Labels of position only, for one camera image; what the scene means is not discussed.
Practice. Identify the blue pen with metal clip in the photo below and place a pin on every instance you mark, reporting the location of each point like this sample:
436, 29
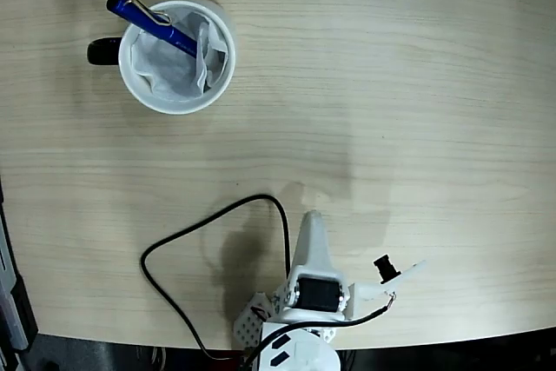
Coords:
130, 14

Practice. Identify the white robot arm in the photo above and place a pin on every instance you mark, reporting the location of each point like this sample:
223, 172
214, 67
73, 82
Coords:
304, 351

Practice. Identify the black wrist camera lens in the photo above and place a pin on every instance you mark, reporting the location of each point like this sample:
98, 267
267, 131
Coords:
386, 269

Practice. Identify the crumpled white tissue paper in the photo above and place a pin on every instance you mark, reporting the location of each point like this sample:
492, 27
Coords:
169, 71

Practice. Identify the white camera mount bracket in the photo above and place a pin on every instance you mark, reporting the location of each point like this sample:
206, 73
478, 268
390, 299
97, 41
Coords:
369, 290

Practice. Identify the grey and black stand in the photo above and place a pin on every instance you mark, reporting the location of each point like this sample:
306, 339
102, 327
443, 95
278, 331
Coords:
11, 301

